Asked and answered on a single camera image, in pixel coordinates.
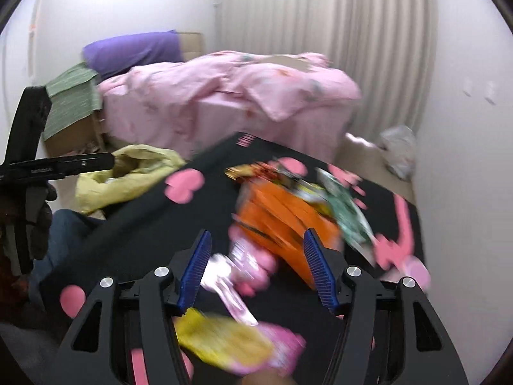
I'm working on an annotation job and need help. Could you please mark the orange snack bag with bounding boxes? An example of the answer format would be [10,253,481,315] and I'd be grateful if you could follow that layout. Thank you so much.
[234,179,342,288]

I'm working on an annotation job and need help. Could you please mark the yellow plastic trash bag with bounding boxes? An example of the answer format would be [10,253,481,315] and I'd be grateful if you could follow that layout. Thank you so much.
[75,144,186,215]

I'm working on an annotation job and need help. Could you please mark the yellow pink snack wrapper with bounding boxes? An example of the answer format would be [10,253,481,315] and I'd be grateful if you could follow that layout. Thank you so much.
[174,309,306,376]

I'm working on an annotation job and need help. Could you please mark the green white snack bag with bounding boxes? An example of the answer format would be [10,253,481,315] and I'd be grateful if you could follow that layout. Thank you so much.
[316,168,374,248]

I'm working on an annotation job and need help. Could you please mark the cardboard box nightstand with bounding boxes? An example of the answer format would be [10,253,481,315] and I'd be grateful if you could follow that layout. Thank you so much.
[44,112,105,157]

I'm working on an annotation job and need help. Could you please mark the clear pink plastic package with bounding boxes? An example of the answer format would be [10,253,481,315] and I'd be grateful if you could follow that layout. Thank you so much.
[201,237,277,326]

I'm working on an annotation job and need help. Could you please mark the blue jeans leg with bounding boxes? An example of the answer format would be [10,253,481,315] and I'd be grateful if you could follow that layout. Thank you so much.
[29,209,105,309]

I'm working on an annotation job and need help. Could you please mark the green patterned cloth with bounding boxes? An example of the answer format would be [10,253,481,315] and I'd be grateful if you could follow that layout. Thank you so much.
[43,63,102,141]

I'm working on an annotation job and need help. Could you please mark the black round pink-patterned tablecloth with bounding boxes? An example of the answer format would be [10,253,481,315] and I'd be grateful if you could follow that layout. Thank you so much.
[40,134,424,384]

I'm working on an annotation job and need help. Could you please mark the red orange candy wrapper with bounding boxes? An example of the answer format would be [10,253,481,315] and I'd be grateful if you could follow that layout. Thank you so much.
[224,162,278,184]

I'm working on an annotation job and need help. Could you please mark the clear plastic bag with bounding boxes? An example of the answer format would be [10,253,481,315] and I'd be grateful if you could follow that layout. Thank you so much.
[377,125,416,181]

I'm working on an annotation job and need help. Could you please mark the pink bed duvet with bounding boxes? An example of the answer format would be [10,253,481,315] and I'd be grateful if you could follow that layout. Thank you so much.
[97,50,362,162]

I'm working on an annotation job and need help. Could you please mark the purple pillow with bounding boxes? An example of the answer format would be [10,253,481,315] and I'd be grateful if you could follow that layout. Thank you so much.
[82,30,183,80]

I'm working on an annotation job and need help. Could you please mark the beige bed headboard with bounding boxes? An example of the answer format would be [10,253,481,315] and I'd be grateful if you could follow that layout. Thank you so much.
[177,32,204,62]

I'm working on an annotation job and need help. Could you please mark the white ribbed curtain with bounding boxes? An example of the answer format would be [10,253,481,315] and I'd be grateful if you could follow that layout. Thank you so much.
[216,0,436,141]

